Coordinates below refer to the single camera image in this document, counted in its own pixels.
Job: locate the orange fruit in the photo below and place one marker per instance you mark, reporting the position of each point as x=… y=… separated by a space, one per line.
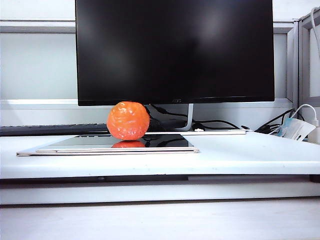
x=128 y=120

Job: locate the flat tablet with glossy screen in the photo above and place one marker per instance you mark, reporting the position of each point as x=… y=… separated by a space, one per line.
x=160 y=142

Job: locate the silver monitor stand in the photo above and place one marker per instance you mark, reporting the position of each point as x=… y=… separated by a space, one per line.
x=190 y=117

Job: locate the black plug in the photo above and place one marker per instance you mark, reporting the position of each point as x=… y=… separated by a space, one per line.
x=199 y=126

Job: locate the black computer monitor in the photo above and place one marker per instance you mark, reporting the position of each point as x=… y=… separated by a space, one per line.
x=175 y=50

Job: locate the black keyboard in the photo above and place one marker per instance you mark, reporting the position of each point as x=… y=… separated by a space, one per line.
x=50 y=129

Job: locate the packaged face mask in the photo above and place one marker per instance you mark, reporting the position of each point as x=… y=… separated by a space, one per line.
x=297 y=128

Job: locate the white power adapter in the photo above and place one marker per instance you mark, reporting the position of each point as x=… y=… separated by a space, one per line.
x=315 y=132

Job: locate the grey partition frame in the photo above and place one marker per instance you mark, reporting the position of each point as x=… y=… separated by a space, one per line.
x=296 y=62

